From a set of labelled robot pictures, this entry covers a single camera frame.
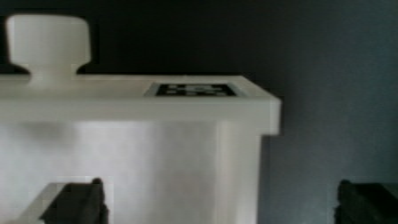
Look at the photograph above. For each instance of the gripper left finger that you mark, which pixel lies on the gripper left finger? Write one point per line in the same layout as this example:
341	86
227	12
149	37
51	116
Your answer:
78	207

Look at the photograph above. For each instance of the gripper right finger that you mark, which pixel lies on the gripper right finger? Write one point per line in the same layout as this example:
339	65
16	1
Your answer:
368	203

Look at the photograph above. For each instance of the white front drawer with tag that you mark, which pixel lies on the white front drawer with tag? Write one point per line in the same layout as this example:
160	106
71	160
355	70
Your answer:
155	132

